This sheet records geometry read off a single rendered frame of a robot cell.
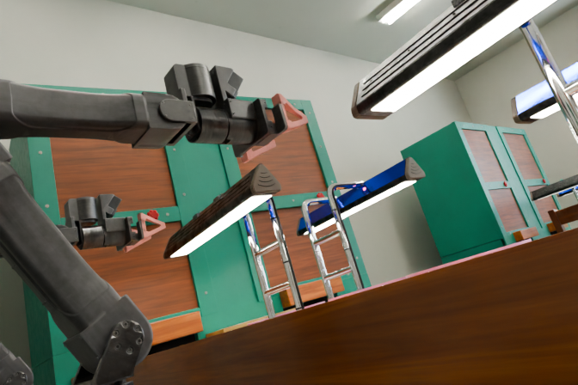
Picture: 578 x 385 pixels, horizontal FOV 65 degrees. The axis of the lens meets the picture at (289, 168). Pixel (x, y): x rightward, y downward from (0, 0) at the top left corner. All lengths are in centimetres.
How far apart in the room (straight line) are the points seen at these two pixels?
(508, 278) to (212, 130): 51
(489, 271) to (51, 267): 43
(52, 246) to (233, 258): 137
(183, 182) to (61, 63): 136
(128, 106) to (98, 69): 241
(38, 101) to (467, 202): 340
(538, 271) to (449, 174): 351
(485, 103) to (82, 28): 478
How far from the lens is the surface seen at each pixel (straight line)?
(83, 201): 125
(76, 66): 302
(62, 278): 55
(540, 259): 31
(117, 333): 54
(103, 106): 65
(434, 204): 388
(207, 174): 196
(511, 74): 624
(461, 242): 381
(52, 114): 62
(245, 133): 75
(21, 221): 56
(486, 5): 67
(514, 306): 32
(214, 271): 183
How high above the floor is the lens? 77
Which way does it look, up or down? 17 degrees up
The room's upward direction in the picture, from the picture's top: 17 degrees counter-clockwise
